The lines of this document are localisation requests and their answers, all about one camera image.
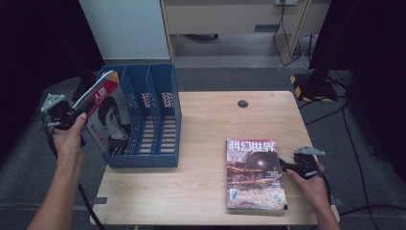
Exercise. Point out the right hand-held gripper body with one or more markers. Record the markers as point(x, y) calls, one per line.
point(305, 165)

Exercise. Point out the person's right hand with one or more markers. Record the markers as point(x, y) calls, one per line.
point(314, 190)

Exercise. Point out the portrait cover magazine red masthead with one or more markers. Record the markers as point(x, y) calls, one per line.
point(110, 124)

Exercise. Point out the grey round table grommet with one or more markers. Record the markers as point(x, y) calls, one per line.
point(243, 103)

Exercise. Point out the black stand with striped base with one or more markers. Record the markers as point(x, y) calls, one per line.
point(316, 86)
point(84, 86)

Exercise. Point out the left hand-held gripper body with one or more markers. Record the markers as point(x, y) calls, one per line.
point(60, 111)

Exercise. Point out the blue plastic file rack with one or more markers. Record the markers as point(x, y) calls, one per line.
point(159, 143)

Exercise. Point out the black curtain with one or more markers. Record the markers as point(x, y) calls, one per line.
point(383, 64)
point(38, 48)

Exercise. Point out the grey tape piece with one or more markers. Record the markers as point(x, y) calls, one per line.
point(337, 202)
point(101, 200)

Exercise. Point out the red-brown cover magazine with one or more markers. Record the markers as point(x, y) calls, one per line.
point(255, 175)

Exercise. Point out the person's left hand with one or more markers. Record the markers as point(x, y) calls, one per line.
point(68, 143)

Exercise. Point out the white cabinet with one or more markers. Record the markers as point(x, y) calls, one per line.
point(127, 28)

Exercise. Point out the white power strip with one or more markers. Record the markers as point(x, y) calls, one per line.
point(285, 2)

